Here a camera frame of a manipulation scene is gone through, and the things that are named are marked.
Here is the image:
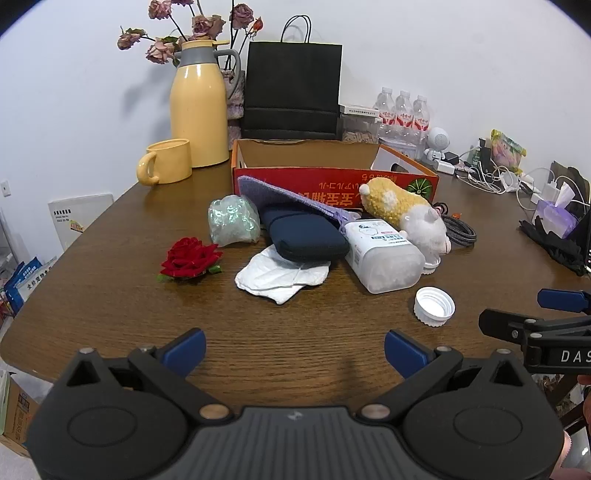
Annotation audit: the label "white ribbed bottle cap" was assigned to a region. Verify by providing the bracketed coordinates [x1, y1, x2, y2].
[414, 286, 456, 328]

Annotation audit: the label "braided cable with pink tie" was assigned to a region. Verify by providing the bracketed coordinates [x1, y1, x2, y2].
[434, 203, 477, 247]

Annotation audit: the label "red rose flower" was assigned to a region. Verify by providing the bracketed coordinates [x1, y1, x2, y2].
[157, 237, 223, 282]

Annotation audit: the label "yellow thermos jug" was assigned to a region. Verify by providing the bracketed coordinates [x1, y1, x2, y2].
[169, 39, 242, 168]

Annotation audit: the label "clear seed container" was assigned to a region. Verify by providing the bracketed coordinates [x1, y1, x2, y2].
[342, 116, 382, 144]

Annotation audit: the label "bundle of white cables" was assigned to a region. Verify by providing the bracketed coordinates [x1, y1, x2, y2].
[455, 148, 575, 208]

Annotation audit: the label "black paper bag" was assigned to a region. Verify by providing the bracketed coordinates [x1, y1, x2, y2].
[242, 15, 343, 140]

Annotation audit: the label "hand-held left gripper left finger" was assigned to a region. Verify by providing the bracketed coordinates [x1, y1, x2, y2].
[54, 329, 234, 426]

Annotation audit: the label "purple woven pouch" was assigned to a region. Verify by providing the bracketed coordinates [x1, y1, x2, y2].
[236, 175, 363, 227]

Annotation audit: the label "yellow and white plush toy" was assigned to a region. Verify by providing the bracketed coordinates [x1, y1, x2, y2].
[359, 179, 451, 254]

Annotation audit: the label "white robot toy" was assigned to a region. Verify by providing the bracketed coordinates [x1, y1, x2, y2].
[424, 127, 452, 162]

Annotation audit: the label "iridescent plastic wrap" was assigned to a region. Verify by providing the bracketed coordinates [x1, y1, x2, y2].
[209, 195, 260, 247]

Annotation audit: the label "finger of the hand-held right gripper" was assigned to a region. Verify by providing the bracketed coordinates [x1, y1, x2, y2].
[479, 308, 591, 344]
[538, 289, 591, 315]

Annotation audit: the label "black gloves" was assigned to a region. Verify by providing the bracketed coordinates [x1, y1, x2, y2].
[519, 219, 589, 277]

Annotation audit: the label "dried rose bouquet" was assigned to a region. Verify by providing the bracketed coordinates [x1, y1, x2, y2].
[117, 0, 265, 65]

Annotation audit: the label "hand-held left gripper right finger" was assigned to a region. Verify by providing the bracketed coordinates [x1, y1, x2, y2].
[360, 329, 539, 425]

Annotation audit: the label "yellow mug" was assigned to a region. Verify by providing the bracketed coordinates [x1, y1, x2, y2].
[137, 139, 192, 186]

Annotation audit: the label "purple tissue pack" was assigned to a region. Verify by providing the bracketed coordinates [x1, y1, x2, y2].
[531, 182, 580, 239]

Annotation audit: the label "red cardboard box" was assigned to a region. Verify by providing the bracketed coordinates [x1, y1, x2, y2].
[231, 138, 439, 208]

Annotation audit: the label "navy blue pouch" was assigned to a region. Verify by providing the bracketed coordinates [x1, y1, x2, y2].
[260, 208, 350, 263]

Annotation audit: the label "brown carton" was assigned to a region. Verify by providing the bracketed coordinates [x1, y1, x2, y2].
[0, 369, 40, 457]

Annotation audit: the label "green and pink snack bag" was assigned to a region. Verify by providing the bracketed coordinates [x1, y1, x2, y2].
[489, 129, 527, 172]

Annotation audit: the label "white sign board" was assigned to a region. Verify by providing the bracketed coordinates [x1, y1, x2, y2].
[47, 194, 114, 252]

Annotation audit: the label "blue packets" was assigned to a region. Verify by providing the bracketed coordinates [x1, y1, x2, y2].
[4, 256, 57, 318]

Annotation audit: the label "white face mask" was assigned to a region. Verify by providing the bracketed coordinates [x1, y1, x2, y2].
[235, 244, 331, 305]

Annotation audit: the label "flat white box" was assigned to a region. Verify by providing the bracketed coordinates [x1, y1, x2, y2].
[339, 104, 382, 121]

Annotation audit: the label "pink fuzzy vase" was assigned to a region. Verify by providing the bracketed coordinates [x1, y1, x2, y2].
[221, 69, 245, 139]

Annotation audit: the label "white plastic bottle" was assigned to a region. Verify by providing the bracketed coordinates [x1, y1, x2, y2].
[339, 219, 426, 295]

